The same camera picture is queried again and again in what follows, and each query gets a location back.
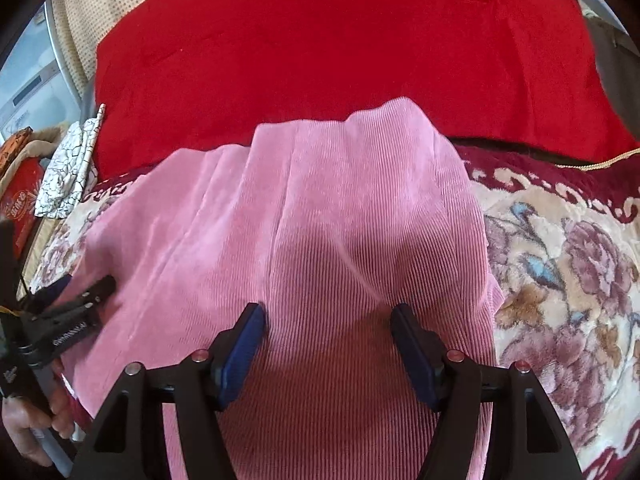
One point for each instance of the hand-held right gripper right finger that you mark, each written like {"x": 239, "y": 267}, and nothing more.
{"x": 415, "y": 355}

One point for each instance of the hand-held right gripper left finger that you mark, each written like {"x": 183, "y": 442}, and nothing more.
{"x": 245, "y": 355}

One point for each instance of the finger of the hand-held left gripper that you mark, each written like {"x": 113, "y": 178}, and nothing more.
{"x": 52, "y": 292}
{"x": 75, "y": 320}

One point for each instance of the person's left hand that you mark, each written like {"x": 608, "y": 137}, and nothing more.
{"x": 20, "y": 425}

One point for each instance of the red cardboard box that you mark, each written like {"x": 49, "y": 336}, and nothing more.
{"x": 25, "y": 195}

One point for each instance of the white black patterned cloth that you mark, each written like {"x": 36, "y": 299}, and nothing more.
{"x": 67, "y": 170}

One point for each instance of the orange black patterned cloth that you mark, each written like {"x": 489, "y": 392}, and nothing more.
{"x": 15, "y": 144}

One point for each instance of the beige coat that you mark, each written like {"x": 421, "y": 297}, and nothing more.
{"x": 47, "y": 135}

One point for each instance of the floral plush blanket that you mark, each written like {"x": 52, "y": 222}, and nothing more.
{"x": 575, "y": 260}

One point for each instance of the standing air conditioner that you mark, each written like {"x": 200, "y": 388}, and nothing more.
{"x": 30, "y": 75}

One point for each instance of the beige dotted curtain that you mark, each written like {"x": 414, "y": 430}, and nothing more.
{"x": 80, "y": 35}

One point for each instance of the red sofa cover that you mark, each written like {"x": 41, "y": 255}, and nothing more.
{"x": 325, "y": 50}

